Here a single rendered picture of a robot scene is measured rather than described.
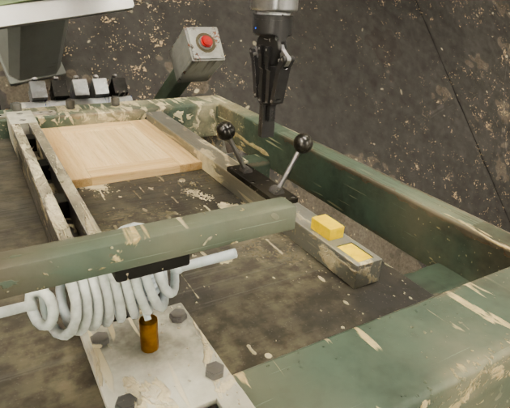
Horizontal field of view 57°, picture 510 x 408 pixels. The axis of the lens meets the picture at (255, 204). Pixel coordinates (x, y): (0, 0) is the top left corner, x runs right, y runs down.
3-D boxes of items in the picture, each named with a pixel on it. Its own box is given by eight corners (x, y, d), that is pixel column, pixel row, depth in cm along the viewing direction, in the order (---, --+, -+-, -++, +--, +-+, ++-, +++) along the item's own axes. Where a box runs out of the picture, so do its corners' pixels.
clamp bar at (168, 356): (42, 134, 129) (29, 43, 119) (274, 539, 38) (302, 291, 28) (2, 138, 124) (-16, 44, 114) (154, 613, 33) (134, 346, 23)
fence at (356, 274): (162, 123, 146) (161, 111, 144) (378, 281, 73) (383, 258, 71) (146, 125, 144) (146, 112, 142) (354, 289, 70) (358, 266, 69)
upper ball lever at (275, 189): (275, 196, 92) (308, 135, 91) (286, 203, 89) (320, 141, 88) (261, 190, 90) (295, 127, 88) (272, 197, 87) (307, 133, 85)
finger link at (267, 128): (274, 102, 96) (276, 103, 95) (271, 135, 99) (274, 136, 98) (261, 103, 94) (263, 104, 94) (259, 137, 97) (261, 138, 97)
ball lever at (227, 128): (250, 167, 101) (224, 115, 93) (259, 172, 98) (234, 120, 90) (235, 176, 100) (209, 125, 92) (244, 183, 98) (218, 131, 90)
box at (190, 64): (199, 51, 172) (218, 25, 156) (206, 82, 171) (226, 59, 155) (167, 52, 166) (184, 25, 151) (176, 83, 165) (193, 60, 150)
